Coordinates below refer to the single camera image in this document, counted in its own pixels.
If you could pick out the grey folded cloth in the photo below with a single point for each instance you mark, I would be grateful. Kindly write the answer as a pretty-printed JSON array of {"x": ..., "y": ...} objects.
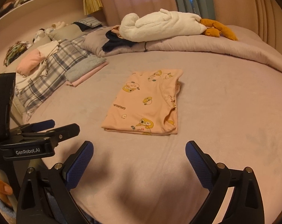
[{"x": 83, "y": 67}]

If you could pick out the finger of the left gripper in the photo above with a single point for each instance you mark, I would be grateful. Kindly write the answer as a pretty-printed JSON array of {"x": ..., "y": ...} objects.
[
  {"x": 34, "y": 127},
  {"x": 53, "y": 135}
]

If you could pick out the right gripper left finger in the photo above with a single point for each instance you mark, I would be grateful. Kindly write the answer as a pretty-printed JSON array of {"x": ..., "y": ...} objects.
[{"x": 66, "y": 178}]

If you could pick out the grey green pillow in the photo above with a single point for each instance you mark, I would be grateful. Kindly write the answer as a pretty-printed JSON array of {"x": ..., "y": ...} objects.
[{"x": 69, "y": 32}]

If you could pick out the pink folded duvet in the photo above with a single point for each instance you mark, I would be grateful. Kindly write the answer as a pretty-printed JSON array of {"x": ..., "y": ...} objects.
[{"x": 249, "y": 46}]

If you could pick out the floral green cloth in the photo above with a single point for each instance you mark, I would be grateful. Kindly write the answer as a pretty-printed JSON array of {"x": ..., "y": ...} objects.
[{"x": 15, "y": 51}]

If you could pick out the white plush goose toy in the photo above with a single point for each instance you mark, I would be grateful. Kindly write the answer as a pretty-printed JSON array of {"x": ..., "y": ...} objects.
[{"x": 166, "y": 24}]

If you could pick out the striped blue folded cloth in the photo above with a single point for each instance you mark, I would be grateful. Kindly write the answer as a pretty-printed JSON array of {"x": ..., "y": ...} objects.
[{"x": 88, "y": 23}]

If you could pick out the pink folded cloth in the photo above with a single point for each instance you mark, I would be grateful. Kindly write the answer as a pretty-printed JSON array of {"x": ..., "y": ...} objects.
[{"x": 87, "y": 75}]

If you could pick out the dark navy garment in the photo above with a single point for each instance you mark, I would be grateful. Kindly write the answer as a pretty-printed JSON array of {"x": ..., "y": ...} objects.
[{"x": 114, "y": 41}]

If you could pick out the pink rolled cloth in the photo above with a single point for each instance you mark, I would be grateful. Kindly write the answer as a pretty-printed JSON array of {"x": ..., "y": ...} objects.
[{"x": 30, "y": 62}]

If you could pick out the peach cartoon print garment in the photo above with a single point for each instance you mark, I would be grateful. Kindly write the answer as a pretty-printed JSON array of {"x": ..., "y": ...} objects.
[{"x": 146, "y": 104}]

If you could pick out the plaid grey white pillow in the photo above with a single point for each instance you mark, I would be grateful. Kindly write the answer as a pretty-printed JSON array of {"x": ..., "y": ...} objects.
[{"x": 33, "y": 90}]

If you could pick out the left hand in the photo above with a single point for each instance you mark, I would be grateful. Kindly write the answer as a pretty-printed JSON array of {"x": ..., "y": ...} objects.
[{"x": 5, "y": 192}]

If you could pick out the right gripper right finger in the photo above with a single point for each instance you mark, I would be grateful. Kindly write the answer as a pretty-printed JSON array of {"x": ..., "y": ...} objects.
[{"x": 215, "y": 178}]

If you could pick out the small white plush toy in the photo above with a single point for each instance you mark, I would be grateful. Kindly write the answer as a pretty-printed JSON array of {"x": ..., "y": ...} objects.
[{"x": 39, "y": 35}]

